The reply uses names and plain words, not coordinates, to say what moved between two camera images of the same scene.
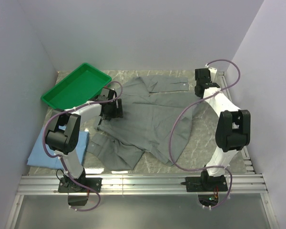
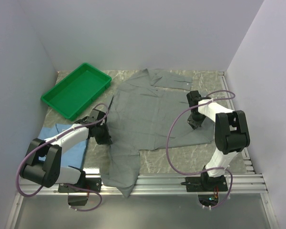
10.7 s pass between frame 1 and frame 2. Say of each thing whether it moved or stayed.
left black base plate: stayed
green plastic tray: stayed
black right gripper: moved
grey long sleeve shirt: moved
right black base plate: stayed
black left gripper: moved
